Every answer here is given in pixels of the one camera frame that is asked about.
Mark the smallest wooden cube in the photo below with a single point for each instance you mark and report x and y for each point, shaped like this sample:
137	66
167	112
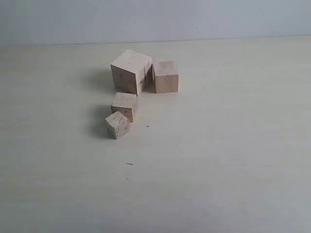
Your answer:
117	124

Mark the third largest wooden cube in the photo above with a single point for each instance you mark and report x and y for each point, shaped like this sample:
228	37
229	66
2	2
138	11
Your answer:
125	103

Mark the second largest wooden cube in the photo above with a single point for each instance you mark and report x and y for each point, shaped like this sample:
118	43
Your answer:
166	77

